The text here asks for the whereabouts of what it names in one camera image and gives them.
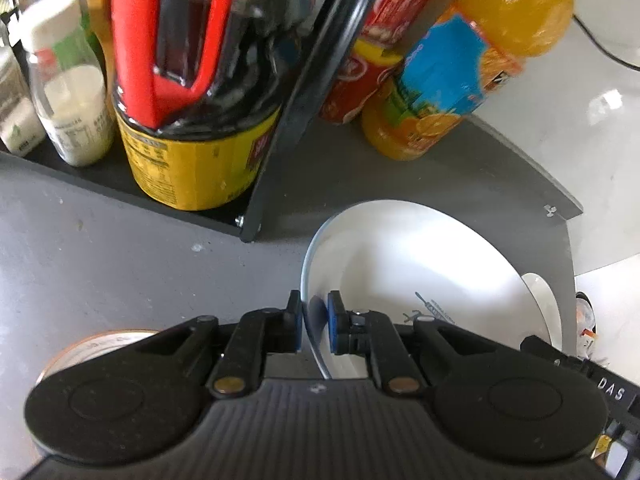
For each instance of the orange juice bottle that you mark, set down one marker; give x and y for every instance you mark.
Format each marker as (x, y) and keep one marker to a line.
(440, 75)

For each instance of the glass spice jar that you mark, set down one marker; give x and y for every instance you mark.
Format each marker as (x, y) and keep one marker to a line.
(20, 120)

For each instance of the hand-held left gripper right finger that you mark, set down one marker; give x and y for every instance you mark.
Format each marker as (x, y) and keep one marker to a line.
(335, 325)

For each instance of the small dark dish with scraps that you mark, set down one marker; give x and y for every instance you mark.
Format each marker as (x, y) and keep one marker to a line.
(585, 320)

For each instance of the small white plate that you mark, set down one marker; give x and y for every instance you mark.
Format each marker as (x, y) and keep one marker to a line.
(545, 305)

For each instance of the black metal rack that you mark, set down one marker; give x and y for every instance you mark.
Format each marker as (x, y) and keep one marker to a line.
(295, 125)

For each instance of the milky bottle with white cap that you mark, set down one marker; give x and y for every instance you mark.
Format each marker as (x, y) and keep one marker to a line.
(75, 110)

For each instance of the white plate with flower print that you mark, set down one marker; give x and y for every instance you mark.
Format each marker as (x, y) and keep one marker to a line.
(90, 345)

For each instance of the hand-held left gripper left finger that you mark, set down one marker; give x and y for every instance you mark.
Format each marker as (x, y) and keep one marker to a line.
(299, 325)

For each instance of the large white plate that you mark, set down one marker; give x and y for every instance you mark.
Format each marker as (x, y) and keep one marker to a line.
(400, 250)

